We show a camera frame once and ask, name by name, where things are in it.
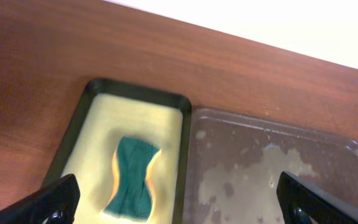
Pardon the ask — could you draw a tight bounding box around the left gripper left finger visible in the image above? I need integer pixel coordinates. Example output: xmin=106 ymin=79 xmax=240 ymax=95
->
xmin=0 ymin=174 xmax=80 ymax=224

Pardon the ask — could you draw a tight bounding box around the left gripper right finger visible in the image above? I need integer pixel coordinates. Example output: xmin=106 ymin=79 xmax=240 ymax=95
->
xmin=276 ymin=171 xmax=358 ymax=224

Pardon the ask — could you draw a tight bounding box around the yellow green sponge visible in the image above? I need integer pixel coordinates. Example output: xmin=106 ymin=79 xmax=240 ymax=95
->
xmin=104 ymin=136 xmax=160 ymax=222

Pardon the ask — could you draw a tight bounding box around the large dark serving tray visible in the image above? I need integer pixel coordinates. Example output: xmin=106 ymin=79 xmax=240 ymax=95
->
xmin=183 ymin=108 xmax=358 ymax=223

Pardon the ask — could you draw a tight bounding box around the small tray with soapy water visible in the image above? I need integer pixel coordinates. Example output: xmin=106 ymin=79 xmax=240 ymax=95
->
xmin=44 ymin=79 xmax=191 ymax=223

